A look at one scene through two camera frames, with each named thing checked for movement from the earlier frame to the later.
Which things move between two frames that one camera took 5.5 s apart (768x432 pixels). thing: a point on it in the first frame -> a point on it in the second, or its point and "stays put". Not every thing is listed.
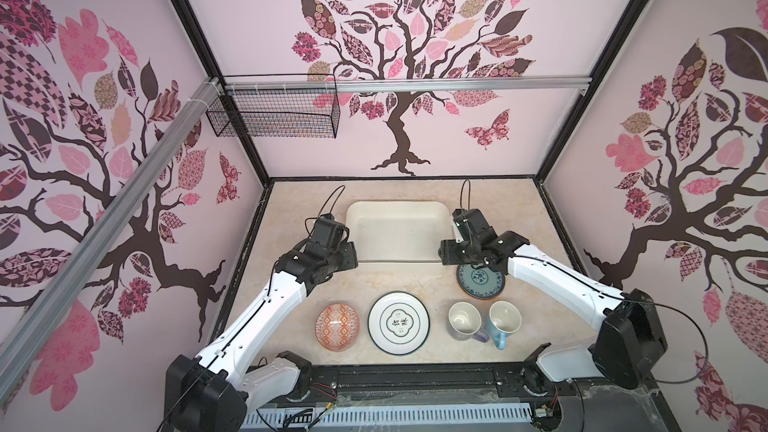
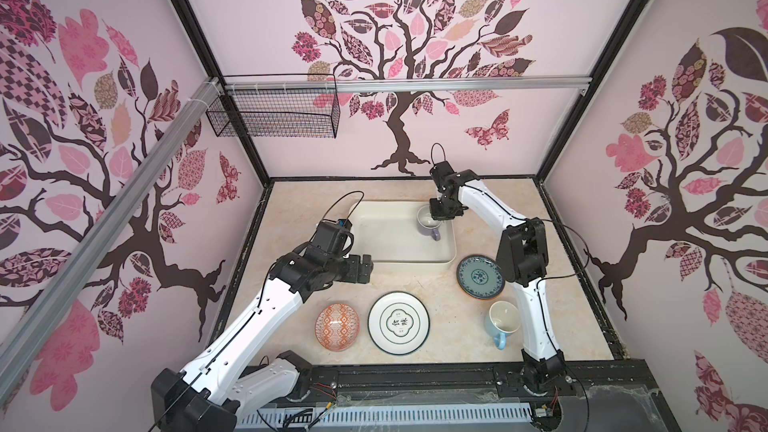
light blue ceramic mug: [504, 318] stays put
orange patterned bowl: [337, 327] stays put
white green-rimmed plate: [398, 323] stays put
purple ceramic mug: [464, 322] -> [427, 223]
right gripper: [446, 252] -> [437, 215]
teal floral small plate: [480, 282] stays put
